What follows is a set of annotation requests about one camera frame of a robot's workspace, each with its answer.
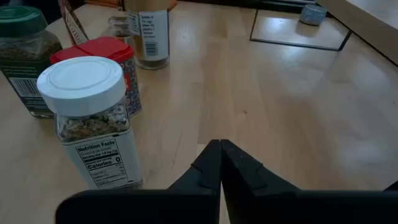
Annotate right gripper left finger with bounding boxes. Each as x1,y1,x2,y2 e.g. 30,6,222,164
55,139,222,224

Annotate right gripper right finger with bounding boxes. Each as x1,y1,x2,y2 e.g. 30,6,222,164
220,139,398,224

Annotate white-lid bagel seasoning jar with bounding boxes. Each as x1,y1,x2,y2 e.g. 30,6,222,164
36,55,144,190

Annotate tan-lid tall spice jar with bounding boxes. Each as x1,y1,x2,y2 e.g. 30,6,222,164
124,0,170,70

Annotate red-lid smoked paprika tin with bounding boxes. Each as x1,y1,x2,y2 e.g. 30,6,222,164
49,36,143,118

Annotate small cork-top saffron jar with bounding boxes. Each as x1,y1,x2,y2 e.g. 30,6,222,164
101,14,135,47

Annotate taco seasoning foil packet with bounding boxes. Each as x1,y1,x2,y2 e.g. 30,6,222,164
57,0,90,47

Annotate green-lid oregano glass jar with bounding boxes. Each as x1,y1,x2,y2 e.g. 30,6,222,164
0,5,63,119

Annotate wooden shelf black metal legs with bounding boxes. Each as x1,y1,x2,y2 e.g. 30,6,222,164
249,0,398,67

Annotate small patterned candle tin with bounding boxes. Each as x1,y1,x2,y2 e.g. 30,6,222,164
298,4,328,27

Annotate black aluminium table frame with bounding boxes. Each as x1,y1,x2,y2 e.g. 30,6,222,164
178,0,318,14

